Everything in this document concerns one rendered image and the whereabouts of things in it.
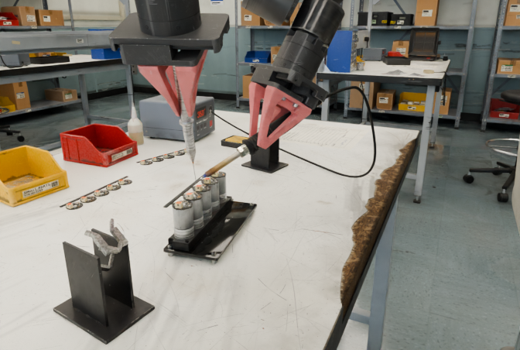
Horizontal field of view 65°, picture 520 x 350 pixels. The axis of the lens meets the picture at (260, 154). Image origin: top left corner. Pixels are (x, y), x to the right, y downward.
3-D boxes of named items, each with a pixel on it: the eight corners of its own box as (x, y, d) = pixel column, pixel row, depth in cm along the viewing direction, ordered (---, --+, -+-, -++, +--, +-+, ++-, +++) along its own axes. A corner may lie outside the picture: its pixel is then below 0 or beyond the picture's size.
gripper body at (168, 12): (135, 29, 43) (118, -47, 38) (230, 31, 42) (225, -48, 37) (111, 56, 38) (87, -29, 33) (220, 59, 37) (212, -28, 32)
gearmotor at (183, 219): (197, 238, 52) (196, 200, 51) (189, 247, 50) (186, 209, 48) (180, 235, 53) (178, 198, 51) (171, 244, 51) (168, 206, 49)
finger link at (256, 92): (250, 142, 49) (284, 72, 49) (226, 129, 55) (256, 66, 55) (290, 162, 53) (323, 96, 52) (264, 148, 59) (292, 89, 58)
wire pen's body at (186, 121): (183, 155, 47) (167, 68, 41) (186, 147, 49) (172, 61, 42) (196, 156, 47) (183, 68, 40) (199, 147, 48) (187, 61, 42)
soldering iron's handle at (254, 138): (254, 158, 53) (327, 109, 57) (247, 142, 52) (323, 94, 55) (246, 153, 55) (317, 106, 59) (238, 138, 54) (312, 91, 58)
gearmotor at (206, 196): (214, 218, 57) (213, 184, 56) (207, 226, 55) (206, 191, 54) (199, 216, 58) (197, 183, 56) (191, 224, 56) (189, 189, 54)
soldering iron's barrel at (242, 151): (210, 181, 52) (251, 155, 53) (205, 172, 51) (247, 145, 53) (206, 178, 53) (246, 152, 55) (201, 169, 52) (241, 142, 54)
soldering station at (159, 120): (216, 132, 108) (214, 97, 105) (195, 144, 97) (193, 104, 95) (166, 128, 113) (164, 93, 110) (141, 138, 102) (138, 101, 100)
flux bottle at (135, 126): (145, 142, 100) (141, 101, 97) (142, 145, 96) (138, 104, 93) (131, 142, 99) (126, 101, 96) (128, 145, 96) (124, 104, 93)
